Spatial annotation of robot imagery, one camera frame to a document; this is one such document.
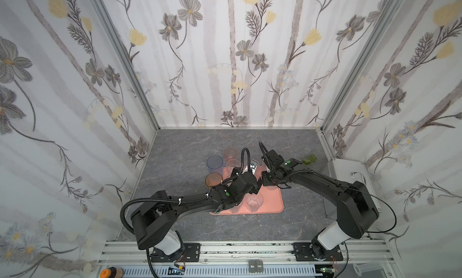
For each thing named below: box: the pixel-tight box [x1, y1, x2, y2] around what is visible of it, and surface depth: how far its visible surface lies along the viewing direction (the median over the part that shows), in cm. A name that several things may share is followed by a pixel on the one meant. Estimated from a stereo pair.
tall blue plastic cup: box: [206, 155, 224, 175], surface depth 88 cm
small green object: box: [301, 154, 318, 166], surface depth 106 cm
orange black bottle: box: [99, 266, 124, 278], surface depth 66 cm
